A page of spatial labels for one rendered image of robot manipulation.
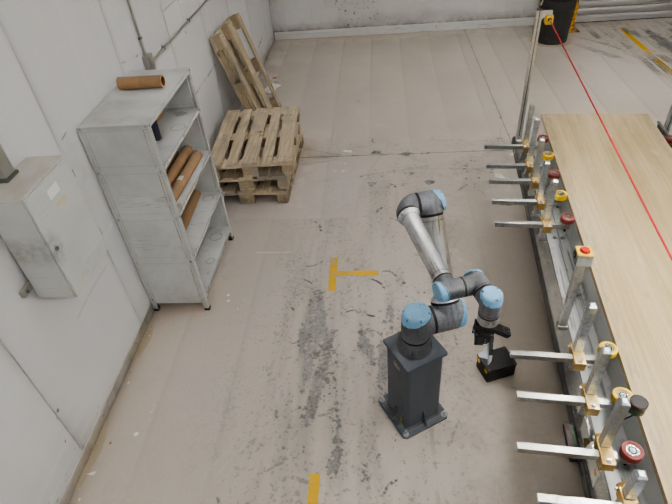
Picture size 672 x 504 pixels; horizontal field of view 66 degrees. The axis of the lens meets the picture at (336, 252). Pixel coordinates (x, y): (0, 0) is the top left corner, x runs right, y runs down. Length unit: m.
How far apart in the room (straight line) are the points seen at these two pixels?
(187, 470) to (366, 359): 1.30
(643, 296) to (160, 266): 3.02
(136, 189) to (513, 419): 2.73
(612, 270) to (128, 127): 2.81
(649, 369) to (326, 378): 1.88
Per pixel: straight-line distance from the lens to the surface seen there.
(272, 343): 3.77
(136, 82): 3.78
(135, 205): 3.63
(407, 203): 2.56
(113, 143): 3.42
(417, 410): 3.16
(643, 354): 2.71
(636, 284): 3.04
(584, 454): 2.37
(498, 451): 3.29
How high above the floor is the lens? 2.82
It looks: 40 degrees down
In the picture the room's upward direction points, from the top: 6 degrees counter-clockwise
